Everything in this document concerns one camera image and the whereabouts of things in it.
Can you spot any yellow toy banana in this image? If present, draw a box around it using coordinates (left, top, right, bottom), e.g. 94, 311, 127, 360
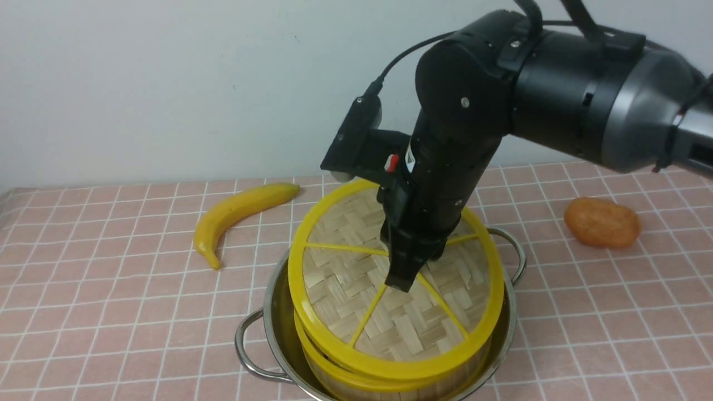
193, 182, 300, 271

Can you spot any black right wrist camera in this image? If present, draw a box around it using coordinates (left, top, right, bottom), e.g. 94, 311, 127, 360
319, 95, 410, 187

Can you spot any yellow bamboo steamer basket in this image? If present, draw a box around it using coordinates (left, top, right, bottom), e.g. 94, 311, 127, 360
293, 315, 491, 400

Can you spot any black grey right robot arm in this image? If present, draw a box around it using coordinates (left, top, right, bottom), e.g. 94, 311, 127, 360
378, 11, 711, 292

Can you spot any orange toy potato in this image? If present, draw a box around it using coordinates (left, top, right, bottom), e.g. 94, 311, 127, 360
564, 197, 642, 249

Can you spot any yellow woven steamer lid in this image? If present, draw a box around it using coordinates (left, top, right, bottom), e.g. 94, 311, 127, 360
288, 180, 506, 383

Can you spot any stainless steel pot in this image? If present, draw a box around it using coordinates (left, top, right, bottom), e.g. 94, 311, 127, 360
235, 226, 528, 400

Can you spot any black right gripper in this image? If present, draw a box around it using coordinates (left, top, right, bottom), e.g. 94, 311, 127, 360
377, 111, 502, 292

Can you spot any pink checkered tablecloth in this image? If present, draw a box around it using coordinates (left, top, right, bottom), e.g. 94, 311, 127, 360
1, 163, 712, 400

